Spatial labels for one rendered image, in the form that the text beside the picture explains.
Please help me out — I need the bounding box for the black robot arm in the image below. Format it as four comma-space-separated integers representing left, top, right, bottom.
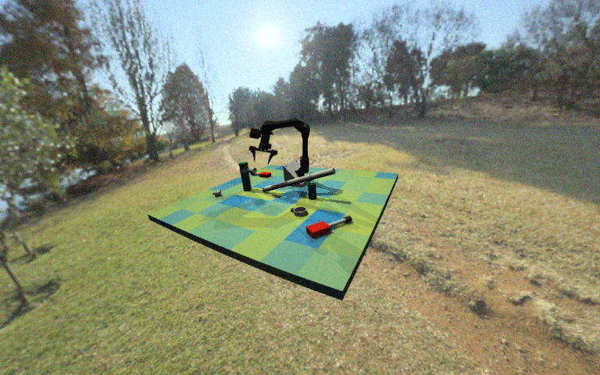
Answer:
249, 119, 310, 177

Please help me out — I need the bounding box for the cream cylinder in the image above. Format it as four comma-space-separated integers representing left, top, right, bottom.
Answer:
262, 168, 336, 192

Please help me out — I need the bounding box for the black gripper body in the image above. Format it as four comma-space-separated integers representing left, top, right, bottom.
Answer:
249, 139, 277, 155

